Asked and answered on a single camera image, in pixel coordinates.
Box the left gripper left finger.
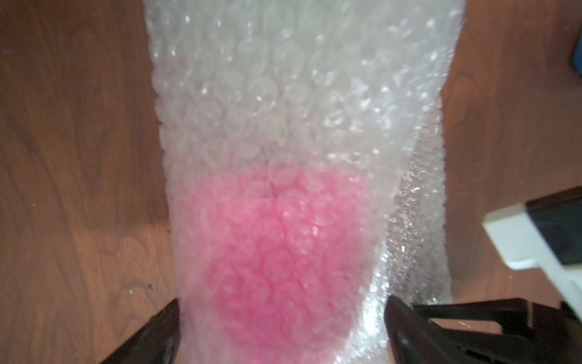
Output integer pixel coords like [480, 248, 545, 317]
[101, 298, 180, 364]

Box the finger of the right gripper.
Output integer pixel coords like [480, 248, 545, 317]
[413, 298, 581, 363]

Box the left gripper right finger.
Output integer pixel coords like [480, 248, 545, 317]
[384, 296, 473, 364]

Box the pink plastic wine glass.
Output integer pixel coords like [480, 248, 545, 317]
[179, 167, 372, 363]

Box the blue tape dispenser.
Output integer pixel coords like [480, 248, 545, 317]
[571, 36, 582, 76]

